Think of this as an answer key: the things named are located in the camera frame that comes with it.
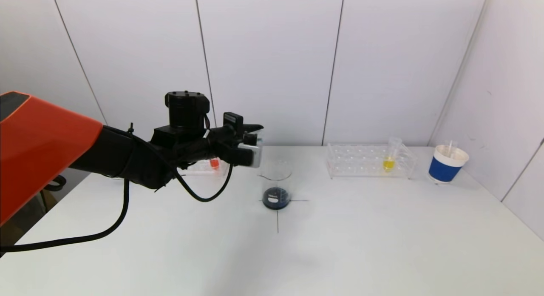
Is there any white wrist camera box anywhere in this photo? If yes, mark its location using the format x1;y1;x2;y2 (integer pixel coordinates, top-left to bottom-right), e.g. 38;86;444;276
238;143;262;168

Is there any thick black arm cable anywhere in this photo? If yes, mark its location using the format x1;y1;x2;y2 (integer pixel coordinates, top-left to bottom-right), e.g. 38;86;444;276
0;179;130;253

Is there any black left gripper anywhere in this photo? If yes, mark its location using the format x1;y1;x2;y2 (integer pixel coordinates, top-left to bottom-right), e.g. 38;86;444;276
207;112;264;142

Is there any black looped camera cable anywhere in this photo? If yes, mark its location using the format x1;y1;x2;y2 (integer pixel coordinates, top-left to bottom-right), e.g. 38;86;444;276
174;162;233;202

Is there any yellow pigment test tube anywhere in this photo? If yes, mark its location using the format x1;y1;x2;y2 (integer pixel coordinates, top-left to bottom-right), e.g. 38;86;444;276
382;137;402;173

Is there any clear glass beaker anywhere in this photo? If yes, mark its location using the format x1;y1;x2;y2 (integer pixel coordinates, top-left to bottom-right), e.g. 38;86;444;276
258;160;293;210

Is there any blue white paper cup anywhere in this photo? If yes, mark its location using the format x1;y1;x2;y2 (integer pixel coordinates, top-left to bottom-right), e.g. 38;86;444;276
428;145;470;185

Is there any clear acrylic test tube rack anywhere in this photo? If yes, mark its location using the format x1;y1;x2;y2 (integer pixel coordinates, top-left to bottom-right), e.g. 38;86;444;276
326;144;416;180
183;158;228;177

